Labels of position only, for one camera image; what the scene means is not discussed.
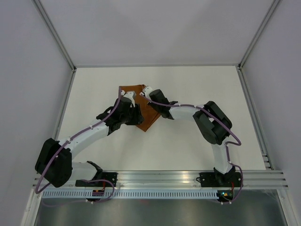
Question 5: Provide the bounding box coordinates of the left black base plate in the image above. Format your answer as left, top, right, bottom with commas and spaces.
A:
75, 172, 118, 187

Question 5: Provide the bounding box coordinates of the right aluminium frame post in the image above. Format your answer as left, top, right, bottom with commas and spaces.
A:
236, 0, 282, 71

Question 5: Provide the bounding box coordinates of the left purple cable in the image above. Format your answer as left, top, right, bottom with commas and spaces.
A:
34, 87, 127, 208

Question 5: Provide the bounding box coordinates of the aluminium mounting rail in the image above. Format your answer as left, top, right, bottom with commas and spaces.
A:
32, 169, 289, 189

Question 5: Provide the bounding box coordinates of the orange-brown cloth napkin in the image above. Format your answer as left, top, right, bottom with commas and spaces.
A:
121, 84, 161, 132

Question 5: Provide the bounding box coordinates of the aluminium frame post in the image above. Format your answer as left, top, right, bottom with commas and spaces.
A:
236, 0, 282, 71
32, 0, 77, 71

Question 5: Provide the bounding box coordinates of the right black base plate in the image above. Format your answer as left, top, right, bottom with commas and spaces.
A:
197, 172, 242, 188

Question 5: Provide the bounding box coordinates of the white slotted cable duct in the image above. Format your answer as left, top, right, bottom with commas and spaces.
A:
42, 188, 218, 199

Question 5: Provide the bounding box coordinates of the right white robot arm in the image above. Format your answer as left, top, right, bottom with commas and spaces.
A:
142, 86, 243, 188

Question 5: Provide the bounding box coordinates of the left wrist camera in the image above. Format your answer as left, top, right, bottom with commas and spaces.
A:
121, 90, 136, 107

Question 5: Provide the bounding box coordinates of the left aluminium frame post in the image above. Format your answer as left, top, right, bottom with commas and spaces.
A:
32, 0, 77, 71

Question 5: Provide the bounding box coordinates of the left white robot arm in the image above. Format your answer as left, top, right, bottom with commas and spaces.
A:
35, 97, 144, 187

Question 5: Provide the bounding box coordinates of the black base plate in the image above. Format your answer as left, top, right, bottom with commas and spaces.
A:
75, 172, 118, 187
197, 172, 242, 188

